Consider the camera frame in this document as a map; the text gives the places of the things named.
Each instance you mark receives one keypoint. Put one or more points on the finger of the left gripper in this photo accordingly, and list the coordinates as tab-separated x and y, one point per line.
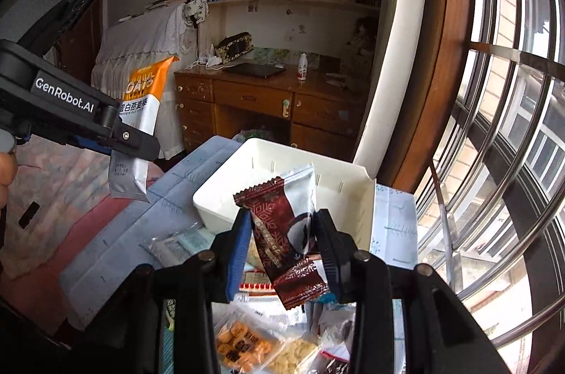
121	138

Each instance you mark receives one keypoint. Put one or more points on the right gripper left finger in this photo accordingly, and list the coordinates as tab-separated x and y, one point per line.
211	276

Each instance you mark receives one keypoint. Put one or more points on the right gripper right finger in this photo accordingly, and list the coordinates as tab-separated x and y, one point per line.
357	276

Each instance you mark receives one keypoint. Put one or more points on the orange white oats packet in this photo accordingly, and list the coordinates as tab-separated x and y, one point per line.
128	176

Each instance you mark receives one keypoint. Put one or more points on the maroon white candy packet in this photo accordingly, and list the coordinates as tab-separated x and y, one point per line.
282	212

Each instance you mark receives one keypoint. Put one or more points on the person's left hand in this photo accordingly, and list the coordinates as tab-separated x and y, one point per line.
8	170

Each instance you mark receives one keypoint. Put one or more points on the orange biscuit snack bag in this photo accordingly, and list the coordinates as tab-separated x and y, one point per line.
246	342

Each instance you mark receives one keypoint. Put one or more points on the patterned blue tablecloth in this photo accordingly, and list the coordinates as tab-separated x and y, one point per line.
104	263

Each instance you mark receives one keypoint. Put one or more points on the pink floral bedding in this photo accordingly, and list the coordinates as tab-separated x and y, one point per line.
58	202

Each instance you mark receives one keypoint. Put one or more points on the white plastic storage bin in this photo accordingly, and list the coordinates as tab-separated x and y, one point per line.
344	189

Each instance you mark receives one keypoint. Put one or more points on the yellow cracker snack bag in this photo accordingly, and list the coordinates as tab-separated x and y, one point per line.
296	356

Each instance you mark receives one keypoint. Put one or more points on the white lace cover cloth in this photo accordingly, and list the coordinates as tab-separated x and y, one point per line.
140	42

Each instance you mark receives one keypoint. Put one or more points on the metal window grille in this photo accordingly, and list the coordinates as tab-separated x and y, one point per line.
490	209

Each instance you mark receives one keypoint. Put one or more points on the black laptop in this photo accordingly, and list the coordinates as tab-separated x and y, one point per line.
250	69

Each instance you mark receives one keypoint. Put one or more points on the wooden desk with drawers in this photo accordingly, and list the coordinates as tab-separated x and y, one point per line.
319	114

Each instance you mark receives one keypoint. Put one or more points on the white small bottle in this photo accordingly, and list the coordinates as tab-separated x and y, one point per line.
302	69

